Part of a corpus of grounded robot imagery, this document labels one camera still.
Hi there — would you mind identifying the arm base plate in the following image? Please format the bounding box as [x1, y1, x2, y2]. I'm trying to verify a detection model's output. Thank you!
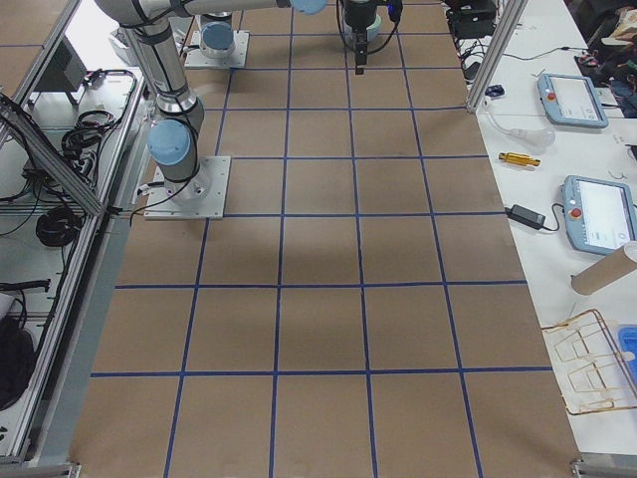
[185, 31, 249, 70]
[143, 155, 231, 220]

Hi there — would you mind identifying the black power adapter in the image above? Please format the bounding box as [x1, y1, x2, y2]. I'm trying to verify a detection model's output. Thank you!
[505, 204, 545, 230]

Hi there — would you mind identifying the small blue device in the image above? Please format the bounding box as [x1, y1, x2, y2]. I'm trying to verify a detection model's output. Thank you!
[485, 85, 506, 99]

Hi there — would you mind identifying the far teach pendant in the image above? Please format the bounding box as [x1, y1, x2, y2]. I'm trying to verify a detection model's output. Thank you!
[536, 74, 608, 129]

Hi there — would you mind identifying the brass yellow tool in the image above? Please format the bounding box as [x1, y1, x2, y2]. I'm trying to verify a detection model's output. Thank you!
[499, 152, 540, 167]

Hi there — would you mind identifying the teach pendant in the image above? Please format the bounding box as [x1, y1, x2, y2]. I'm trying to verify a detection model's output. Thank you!
[561, 175, 636, 255]
[536, 74, 608, 129]

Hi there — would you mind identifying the gold wire rack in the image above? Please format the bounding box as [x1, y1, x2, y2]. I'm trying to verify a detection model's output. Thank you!
[541, 309, 636, 416]

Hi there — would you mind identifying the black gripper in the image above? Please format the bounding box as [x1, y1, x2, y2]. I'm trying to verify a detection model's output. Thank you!
[342, 0, 403, 76]

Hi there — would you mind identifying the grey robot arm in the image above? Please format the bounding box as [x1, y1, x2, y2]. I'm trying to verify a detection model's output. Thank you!
[98, 1, 326, 204]
[198, 11, 235, 59]

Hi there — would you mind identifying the cardboard tube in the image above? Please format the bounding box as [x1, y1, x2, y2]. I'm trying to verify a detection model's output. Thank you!
[570, 241, 636, 296]

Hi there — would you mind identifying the near teach pendant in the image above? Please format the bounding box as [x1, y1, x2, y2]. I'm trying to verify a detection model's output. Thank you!
[561, 175, 636, 255]

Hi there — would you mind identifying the aluminium frame post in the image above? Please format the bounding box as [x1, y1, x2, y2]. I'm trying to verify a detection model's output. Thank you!
[466, 0, 528, 113]

